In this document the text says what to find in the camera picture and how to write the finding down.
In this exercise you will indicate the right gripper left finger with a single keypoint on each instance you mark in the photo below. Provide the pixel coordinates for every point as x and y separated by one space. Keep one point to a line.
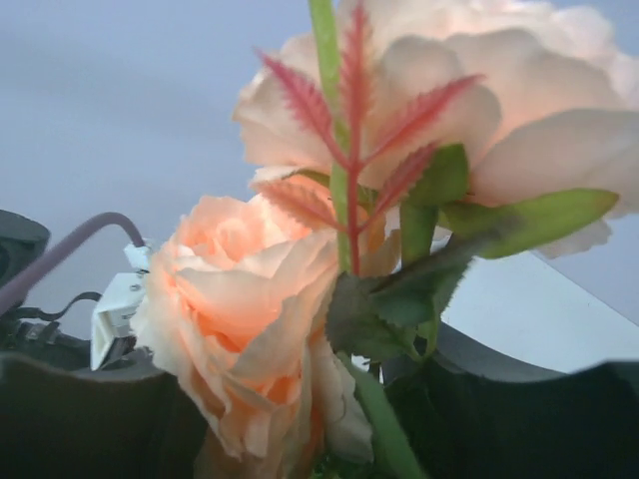
129 420

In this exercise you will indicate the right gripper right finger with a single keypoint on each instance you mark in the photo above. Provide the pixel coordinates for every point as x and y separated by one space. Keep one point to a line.
472 412

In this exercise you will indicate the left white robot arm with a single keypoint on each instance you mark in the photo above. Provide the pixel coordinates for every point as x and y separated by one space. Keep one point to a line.
30 334

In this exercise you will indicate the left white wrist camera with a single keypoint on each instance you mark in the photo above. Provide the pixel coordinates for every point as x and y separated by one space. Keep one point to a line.
111 333

